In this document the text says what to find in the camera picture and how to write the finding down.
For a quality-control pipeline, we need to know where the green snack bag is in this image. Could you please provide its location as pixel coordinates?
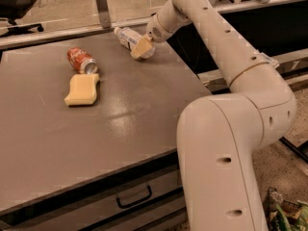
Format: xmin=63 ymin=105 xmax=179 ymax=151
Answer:
xmin=263 ymin=188 xmax=308 ymax=231

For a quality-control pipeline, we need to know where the white packet on ledge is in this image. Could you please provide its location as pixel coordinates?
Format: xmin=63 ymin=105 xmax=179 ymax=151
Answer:
xmin=256 ymin=51 xmax=280 ymax=68

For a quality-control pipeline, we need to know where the clear plastic water bottle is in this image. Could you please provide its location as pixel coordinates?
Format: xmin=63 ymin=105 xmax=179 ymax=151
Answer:
xmin=114 ymin=27 xmax=155 ymax=59

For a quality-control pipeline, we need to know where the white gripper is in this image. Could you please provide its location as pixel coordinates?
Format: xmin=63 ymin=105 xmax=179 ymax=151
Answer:
xmin=131 ymin=13 xmax=175 ymax=59

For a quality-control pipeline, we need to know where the red coke can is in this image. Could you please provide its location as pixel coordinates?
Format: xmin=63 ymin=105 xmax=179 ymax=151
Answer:
xmin=66 ymin=47 xmax=98 ymax=74

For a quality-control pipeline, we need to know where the grey drawer with black handle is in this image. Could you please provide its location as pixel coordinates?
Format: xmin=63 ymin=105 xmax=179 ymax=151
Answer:
xmin=5 ymin=164 xmax=188 ymax=231

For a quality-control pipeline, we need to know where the black office chair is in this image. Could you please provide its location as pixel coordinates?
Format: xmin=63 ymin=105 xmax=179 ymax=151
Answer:
xmin=0 ymin=0 xmax=44 ymax=38

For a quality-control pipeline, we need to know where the yellow sponge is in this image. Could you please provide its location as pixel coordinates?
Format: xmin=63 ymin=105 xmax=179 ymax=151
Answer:
xmin=64 ymin=74 xmax=99 ymax=106

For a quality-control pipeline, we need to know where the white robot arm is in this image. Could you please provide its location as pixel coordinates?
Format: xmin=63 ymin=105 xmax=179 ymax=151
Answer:
xmin=146 ymin=0 xmax=296 ymax=231

